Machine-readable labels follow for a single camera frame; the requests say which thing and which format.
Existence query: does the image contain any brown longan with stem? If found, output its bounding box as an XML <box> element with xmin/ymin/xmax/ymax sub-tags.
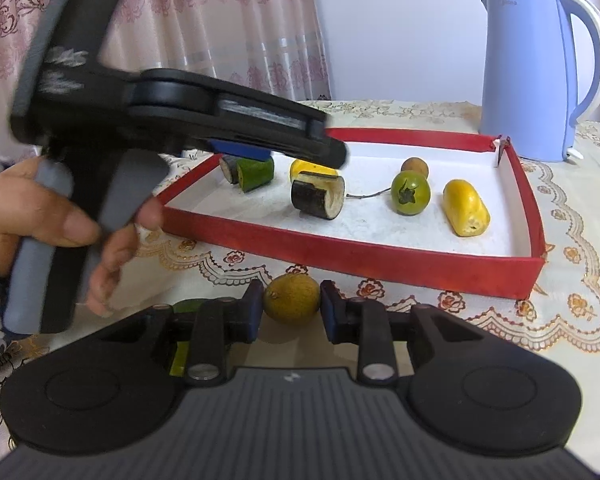
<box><xmin>346</xmin><ymin>156</ymin><xmax>430</xmax><ymax>200</ymax></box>

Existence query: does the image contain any person's left hand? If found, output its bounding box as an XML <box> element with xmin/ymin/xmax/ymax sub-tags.
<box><xmin>0</xmin><ymin>157</ymin><xmax>164</xmax><ymax>317</ymax></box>

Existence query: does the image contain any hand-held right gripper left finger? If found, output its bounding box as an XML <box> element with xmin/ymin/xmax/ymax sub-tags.
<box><xmin>104</xmin><ymin>279</ymin><xmax>266</xmax><ymax>387</ymax></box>

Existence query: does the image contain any black sugarcane piece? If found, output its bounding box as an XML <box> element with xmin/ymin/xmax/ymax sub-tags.
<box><xmin>290</xmin><ymin>172</ymin><xmax>347</xmax><ymax>221</ymax></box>

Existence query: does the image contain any yellow-green lemon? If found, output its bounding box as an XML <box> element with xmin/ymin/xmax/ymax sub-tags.
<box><xmin>263</xmin><ymin>274</ymin><xmax>322</xmax><ymax>325</ymax></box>

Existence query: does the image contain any green round fruit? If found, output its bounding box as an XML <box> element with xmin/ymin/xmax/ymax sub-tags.
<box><xmin>391</xmin><ymin>170</ymin><xmax>432</xmax><ymax>217</ymax></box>

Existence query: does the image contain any green sugarcane piece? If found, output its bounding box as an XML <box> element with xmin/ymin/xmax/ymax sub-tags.
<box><xmin>219</xmin><ymin>154</ymin><xmax>276</xmax><ymax>194</ymax></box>

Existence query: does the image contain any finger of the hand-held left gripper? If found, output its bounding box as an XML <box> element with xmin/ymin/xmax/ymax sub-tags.
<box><xmin>180</xmin><ymin>127</ymin><xmax>350</xmax><ymax>170</ymax></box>
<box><xmin>215</xmin><ymin>87</ymin><xmax>329</xmax><ymax>141</ymax></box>

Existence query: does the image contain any yellow oblong fruit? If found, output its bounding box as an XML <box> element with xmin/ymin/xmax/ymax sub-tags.
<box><xmin>442</xmin><ymin>179</ymin><xmax>492</xmax><ymax>238</ymax></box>
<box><xmin>289</xmin><ymin>158</ymin><xmax>340</xmax><ymax>184</ymax></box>

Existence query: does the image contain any pink patterned curtain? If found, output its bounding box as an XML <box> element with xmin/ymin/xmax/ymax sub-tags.
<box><xmin>0</xmin><ymin>0</ymin><xmax>332</xmax><ymax>161</ymax></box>

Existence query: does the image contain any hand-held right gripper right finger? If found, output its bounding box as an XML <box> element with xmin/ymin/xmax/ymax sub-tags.
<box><xmin>320</xmin><ymin>279</ymin><xmax>487</xmax><ymax>386</ymax></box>

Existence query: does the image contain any red cardboard box tray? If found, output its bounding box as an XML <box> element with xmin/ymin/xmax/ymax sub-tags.
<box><xmin>157</xmin><ymin>127</ymin><xmax>546</xmax><ymax>300</ymax></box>

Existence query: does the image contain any blue electric kettle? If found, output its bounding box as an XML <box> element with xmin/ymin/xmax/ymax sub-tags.
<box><xmin>479</xmin><ymin>0</ymin><xmax>600</xmax><ymax>164</ymax></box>

